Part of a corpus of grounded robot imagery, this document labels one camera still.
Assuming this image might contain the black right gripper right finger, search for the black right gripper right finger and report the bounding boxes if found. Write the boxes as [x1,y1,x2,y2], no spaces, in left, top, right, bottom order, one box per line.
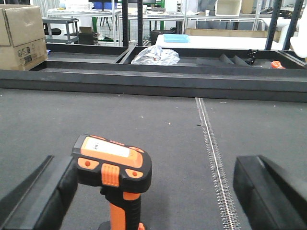
[233,155,307,230]

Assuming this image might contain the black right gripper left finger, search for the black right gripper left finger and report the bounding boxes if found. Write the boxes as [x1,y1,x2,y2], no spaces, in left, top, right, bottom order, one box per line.
[0,156,78,230]

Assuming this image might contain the orange black barcode scanner gun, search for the orange black barcode scanner gun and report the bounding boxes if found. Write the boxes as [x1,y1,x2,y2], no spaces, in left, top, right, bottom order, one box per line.
[72,134,152,230]

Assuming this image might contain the metal zipper belt seam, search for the metal zipper belt seam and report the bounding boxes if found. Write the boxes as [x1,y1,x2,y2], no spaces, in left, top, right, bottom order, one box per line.
[195,97,241,230]

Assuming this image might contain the small orange black tool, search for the small orange black tool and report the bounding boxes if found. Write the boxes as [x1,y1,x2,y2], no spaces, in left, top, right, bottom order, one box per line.
[271,60,285,69]

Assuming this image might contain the black clamp tool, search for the black clamp tool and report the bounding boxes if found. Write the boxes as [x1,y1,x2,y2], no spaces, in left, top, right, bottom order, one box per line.
[245,49,259,65]

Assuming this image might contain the large stacked cardboard boxes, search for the large stacked cardboard boxes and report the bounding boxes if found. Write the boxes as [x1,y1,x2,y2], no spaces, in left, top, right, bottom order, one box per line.
[0,4,47,70]

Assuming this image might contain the grey metal utility cart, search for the grey metal utility cart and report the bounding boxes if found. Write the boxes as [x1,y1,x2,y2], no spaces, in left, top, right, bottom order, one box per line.
[42,17,79,44]

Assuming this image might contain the crumpled clear plastic bag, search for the crumpled clear plastic bag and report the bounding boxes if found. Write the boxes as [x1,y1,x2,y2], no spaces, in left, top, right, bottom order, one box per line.
[131,45,180,66]

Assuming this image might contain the light blue plastic tray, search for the light blue plastic tray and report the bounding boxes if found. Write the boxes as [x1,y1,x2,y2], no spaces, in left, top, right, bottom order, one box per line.
[163,34,189,43]

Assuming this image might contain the white metal shelving table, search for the white metal shelving table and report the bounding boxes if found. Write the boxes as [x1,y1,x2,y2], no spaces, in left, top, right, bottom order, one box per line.
[47,8,263,42]

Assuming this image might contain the black upright steel posts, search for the black upright steel posts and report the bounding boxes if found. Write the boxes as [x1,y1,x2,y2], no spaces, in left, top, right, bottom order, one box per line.
[122,0,144,47]

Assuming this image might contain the black raised conveyor rail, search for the black raised conveyor rail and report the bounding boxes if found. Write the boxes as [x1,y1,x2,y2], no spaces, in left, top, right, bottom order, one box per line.
[0,44,307,103]

